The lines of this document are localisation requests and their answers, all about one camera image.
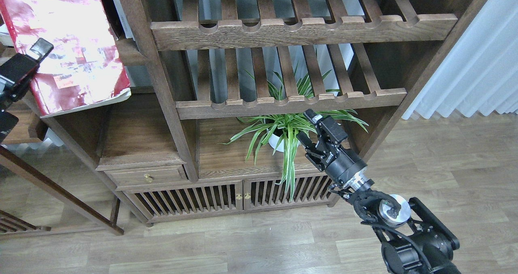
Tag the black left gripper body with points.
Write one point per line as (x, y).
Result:
(13, 90)

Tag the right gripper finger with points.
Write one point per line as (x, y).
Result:
(305, 140)

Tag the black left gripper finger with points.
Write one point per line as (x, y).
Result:
(20, 67)

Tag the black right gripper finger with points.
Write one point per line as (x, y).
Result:
(327, 129)

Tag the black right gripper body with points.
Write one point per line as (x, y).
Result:
(343, 166)

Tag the red cover book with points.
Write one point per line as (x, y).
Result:
(84, 69)

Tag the pale lavender cover book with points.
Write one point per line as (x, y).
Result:
(5, 37)

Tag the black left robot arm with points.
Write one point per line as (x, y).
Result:
(8, 121)

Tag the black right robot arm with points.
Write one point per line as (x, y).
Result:
(413, 240)

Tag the green spider plant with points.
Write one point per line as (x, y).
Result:
(286, 126)

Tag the white plant pot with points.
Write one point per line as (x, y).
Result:
(284, 140)

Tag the dark wooden bookshelf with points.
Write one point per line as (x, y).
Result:
(210, 61)

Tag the wooden side furniture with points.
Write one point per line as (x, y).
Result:
(30, 129)

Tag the white spine upright book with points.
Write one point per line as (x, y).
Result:
(122, 17)

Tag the white pleated curtain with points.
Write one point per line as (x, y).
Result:
(480, 74)

